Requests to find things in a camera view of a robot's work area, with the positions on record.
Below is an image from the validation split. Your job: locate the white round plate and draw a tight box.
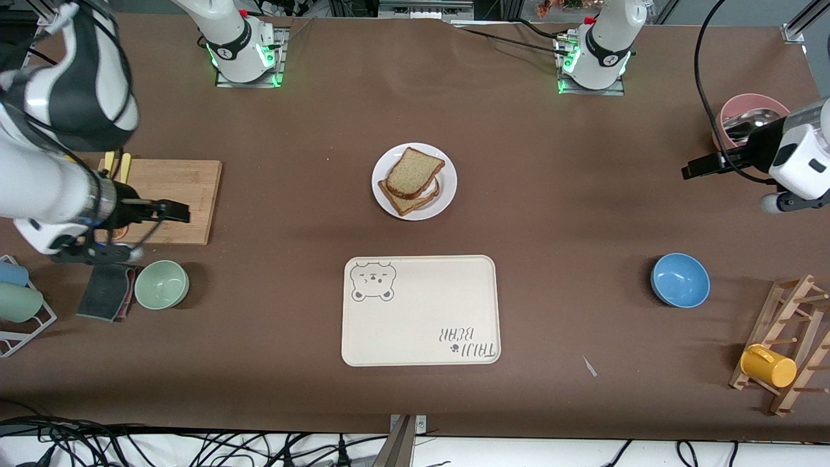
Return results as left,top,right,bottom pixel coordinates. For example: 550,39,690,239
372,143,458,222

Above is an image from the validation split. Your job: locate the bread slice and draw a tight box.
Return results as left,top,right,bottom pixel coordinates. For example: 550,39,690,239
378,176,442,217

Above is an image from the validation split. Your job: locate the bread slice sandwich lid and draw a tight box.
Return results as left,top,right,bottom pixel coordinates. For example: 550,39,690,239
386,147,446,200

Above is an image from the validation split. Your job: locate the metal ladle spoon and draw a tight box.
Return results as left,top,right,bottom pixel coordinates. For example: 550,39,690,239
723,108,783,147

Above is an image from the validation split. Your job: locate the wooden cutting board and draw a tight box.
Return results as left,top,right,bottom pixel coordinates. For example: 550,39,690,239
97,159,223,246

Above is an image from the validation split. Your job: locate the pink bowl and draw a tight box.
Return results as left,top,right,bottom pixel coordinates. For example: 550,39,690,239
712,94,792,155

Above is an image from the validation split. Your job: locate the mint green bowl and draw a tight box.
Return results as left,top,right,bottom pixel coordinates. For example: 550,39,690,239
134,260,190,310

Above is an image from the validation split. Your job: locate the grey folded cloth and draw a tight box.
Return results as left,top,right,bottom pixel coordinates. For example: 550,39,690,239
77,261,145,323

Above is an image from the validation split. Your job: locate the blue bowl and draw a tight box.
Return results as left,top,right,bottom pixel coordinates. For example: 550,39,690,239
650,253,711,309

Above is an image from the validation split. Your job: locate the light blue cup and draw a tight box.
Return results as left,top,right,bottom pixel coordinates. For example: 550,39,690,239
0,261,30,287

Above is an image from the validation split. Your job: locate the pale green cup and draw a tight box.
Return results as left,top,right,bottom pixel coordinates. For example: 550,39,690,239
0,283,44,323

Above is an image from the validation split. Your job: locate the wooden mug rack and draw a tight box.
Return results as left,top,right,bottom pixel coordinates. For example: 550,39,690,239
729,274,830,417

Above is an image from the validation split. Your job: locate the yellow mug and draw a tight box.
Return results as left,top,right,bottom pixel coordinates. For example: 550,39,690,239
740,344,798,389

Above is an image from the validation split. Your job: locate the cream tray with bear print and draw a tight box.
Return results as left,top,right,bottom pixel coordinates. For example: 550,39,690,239
341,255,501,368

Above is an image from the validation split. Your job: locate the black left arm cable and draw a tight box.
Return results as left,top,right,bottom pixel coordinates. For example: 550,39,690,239
694,0,776,186

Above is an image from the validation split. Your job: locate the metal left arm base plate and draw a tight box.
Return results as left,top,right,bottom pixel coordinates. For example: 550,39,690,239
556,32,626,97

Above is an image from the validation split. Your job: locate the aluminium frame post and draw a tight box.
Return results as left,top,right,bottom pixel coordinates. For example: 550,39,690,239
781,0,830,45

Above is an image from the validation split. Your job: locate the white wire cup rack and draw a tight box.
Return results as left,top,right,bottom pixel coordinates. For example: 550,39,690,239
0,254,58,359

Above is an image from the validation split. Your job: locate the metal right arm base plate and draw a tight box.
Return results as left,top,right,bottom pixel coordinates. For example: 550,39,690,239
215,26,286,88

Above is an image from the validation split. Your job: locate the black floor cable bundle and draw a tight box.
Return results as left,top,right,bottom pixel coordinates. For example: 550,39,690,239
0,399,377,467

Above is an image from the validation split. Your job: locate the black base cable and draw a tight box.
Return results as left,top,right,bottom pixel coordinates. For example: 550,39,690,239
444,18,571,59

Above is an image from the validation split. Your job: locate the metal frame rail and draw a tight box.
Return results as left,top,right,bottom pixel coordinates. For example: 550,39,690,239
378,0,476,20

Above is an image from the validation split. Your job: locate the grey metal table bracket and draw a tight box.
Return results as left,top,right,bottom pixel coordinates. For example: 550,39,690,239
372,414,427,467

